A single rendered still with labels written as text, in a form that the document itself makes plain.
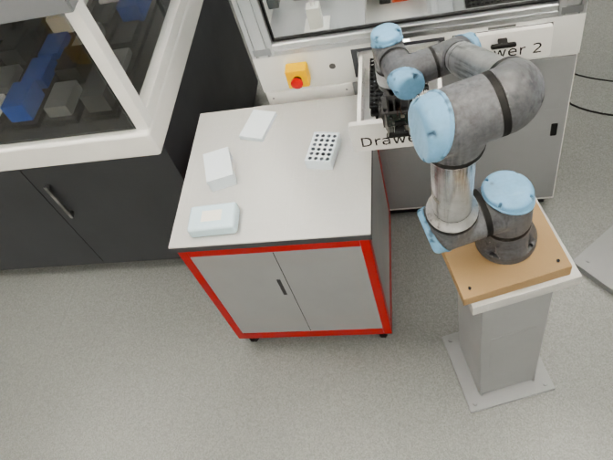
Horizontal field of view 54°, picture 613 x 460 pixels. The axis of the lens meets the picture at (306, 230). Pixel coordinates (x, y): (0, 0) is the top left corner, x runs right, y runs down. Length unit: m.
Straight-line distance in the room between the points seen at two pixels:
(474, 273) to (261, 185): 0.73
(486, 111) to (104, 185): 1.68
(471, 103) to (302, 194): 0.90
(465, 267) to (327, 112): 0.77
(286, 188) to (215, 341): 0.91
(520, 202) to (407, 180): 1.10
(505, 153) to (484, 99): 1.35
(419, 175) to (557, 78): 0.63
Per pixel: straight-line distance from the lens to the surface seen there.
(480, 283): 1.56
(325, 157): 1.86
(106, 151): 2.14
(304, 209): 1.80
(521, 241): 1.53
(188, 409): 2.48
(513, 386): 2.28
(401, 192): 2.51
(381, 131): 1.76
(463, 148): 1.06
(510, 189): 1.43
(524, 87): 1.06
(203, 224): 1.82
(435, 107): 1.03
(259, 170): 1.94
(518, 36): 2.00
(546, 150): 2.41
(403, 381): 2.30
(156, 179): 2.30
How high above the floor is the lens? 2.14
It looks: 52 degrees down
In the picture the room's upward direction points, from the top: 21 degrees counter-clockwise
